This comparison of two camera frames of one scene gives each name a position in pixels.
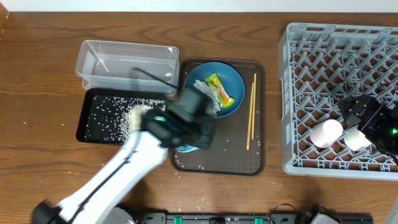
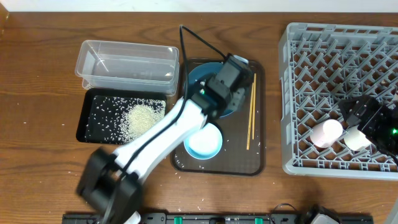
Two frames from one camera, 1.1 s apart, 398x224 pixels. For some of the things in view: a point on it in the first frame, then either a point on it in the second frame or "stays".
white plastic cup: (355, 140) stays
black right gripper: (366, 102) stays
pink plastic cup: (325, 133) stays
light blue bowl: (185, 149) → (205, 143)
